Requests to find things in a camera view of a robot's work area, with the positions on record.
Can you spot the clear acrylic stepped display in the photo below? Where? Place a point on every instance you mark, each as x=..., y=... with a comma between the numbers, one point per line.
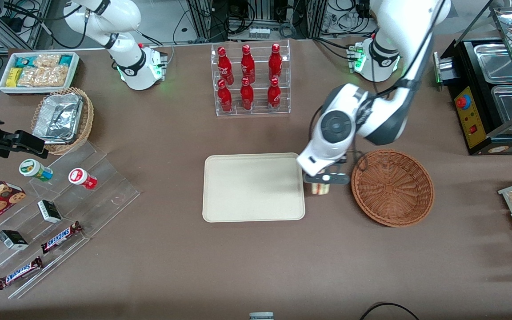
x=100, y=195

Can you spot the round brown wicker basket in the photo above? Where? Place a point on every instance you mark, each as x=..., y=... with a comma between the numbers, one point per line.
x=394, y=189

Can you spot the small grey box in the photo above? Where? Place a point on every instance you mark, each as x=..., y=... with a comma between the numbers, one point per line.
x=261, y=316

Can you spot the teal snack packet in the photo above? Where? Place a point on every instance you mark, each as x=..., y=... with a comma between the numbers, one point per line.
x=66, y=59
x=23, y=61

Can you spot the aluminium foil tray stack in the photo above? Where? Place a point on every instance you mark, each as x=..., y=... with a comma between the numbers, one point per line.
x=58, y=118

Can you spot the light wicker basket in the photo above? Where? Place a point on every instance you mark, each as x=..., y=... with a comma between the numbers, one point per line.
x=88, y=115

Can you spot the small clear cracker bag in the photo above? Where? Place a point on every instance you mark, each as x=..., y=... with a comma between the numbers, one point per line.
x=47, y=60

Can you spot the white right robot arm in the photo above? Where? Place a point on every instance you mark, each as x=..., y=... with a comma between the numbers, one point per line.
x=125, y=53

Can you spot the green lid snack cup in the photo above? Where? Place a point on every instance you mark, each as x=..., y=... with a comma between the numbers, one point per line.
x=34, y=169

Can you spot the small black white box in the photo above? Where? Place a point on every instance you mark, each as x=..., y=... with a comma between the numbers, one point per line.
x=50, y=211
x=12, y=240

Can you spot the red snack cup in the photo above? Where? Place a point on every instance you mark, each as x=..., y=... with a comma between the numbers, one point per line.
x=80, y=178

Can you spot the clear acrylic bottle rack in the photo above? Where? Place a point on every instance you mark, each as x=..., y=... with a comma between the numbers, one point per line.
x=256, y=111

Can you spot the large clear cracker bag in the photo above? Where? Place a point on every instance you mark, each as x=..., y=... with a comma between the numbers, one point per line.
x=45, y=77

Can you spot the black food warmer machine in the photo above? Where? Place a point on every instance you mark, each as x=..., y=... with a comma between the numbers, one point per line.
x=471, y=129

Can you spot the red cola bottle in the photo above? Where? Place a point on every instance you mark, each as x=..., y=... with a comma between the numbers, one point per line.
x=225, y=66
x=275, y=63
x=246, y=97
x=224, y=98
x=274, y=95
x=247, y=66

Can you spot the triangular sandwich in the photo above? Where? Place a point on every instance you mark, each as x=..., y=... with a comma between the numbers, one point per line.
x=321, y=189

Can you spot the white power strip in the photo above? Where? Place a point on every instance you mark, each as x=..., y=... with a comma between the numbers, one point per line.
x=259, y=32

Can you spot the beige rectangular tray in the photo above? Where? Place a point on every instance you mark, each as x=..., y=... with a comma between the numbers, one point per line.
x=254, y=186

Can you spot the yellow snack packet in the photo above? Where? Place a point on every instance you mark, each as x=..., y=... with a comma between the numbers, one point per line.
x=13, y=77

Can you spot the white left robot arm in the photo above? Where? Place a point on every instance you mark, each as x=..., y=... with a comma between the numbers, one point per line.
x=340, y=126

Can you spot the Snickers chocolate bar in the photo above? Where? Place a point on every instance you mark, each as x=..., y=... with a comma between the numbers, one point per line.
x=18, y=273
x=60, y=237

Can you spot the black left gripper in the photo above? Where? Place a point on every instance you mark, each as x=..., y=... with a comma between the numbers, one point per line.
x=342, y=161

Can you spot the white plastic snack bin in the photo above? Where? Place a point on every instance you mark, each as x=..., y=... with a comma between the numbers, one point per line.
x=38, y=90

